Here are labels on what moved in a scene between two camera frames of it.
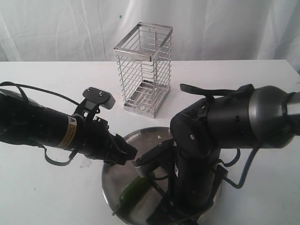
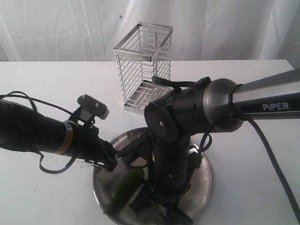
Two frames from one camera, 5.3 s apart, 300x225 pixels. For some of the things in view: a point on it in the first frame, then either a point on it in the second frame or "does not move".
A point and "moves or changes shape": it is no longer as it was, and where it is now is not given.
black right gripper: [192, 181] -> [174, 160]
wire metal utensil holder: [144, 56] does not move
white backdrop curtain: [88, 30] does not move
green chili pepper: [131, 192] moves or changes shape
